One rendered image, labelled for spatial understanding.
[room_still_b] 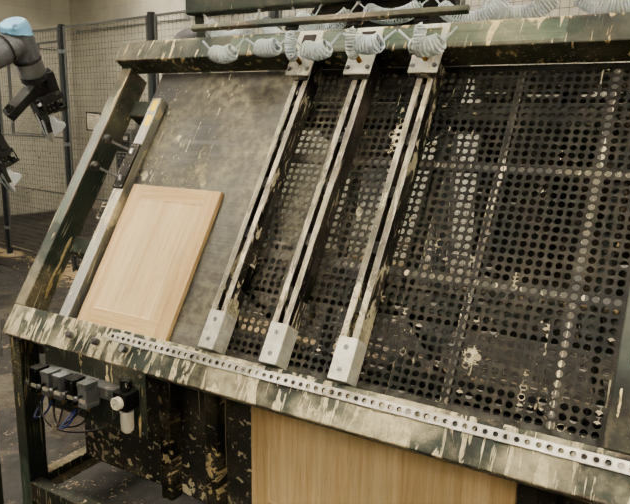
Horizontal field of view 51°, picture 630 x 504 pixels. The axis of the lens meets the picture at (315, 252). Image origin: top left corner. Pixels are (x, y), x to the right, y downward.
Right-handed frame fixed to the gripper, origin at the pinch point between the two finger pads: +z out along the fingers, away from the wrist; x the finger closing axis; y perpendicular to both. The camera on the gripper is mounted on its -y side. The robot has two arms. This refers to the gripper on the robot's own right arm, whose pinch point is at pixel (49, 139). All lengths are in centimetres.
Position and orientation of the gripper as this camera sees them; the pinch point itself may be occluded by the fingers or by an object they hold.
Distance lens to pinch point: 213.2
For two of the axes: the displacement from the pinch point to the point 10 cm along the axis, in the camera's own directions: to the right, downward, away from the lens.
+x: -6.5, -4.9, 5.8
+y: 7.6, -4.7, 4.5
